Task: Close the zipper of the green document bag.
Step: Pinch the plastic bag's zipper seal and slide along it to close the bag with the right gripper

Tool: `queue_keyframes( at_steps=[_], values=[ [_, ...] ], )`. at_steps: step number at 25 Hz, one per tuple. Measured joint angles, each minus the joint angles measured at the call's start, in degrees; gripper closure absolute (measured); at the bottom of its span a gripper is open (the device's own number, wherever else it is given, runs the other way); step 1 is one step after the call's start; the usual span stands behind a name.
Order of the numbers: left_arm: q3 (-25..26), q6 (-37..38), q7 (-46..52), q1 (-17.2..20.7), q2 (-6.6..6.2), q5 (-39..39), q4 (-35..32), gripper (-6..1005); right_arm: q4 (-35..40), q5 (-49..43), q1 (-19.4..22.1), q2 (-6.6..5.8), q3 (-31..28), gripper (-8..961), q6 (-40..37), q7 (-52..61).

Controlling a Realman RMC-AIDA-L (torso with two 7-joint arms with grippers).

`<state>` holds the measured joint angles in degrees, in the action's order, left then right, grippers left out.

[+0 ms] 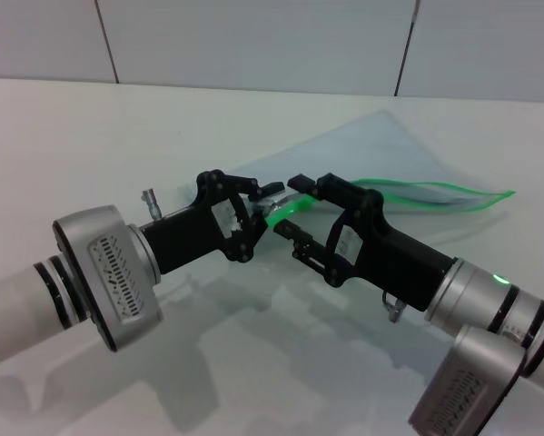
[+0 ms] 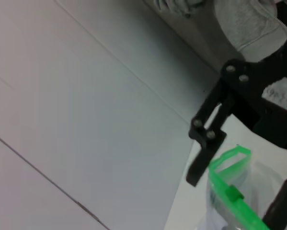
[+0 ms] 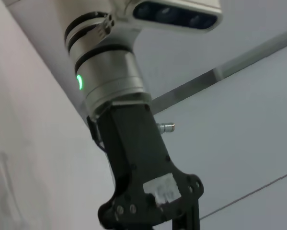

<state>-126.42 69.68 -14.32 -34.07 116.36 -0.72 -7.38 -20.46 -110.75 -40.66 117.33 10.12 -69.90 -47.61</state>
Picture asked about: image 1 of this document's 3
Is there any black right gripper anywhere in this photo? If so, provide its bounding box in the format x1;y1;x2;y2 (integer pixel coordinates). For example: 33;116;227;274
273;172;457;314

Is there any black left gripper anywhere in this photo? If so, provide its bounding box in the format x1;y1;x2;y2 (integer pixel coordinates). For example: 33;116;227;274
140;170;285;277

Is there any clear document bag green zip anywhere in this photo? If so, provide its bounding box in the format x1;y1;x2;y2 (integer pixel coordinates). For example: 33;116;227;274
175;107;517;255

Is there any silver connector plug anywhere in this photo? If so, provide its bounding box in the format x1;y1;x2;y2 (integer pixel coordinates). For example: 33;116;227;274
140;186;163;220
382;292;407;323

